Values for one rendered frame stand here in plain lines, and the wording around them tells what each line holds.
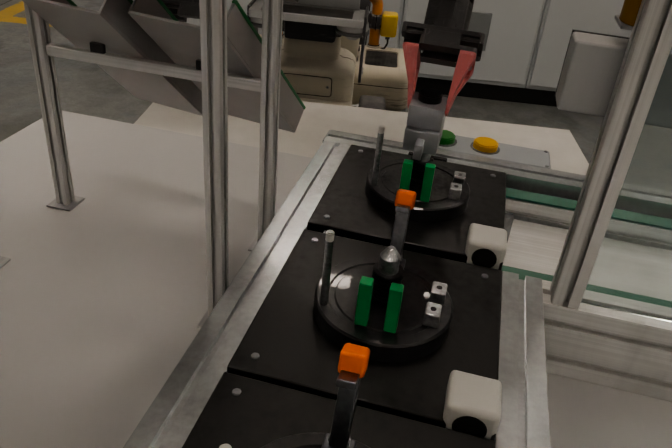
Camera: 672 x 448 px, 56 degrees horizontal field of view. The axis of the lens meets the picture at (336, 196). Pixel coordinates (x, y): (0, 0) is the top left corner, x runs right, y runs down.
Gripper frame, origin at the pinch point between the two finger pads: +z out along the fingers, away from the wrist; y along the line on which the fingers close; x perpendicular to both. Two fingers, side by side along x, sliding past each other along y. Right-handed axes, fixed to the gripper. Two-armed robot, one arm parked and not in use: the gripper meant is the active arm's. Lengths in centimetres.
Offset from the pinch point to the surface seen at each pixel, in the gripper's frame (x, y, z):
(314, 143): 39.9, -22.9, 0.3
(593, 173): -14.5, 18.1, 7.9
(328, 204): 2.1, -10.1, 14.8
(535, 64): 299, 35, -120
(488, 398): -21.9, 11.7, 30.2
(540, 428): -19.2, 16.8, 31.9
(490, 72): 300, 11, -111
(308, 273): -9.9, -8.2, 23.7
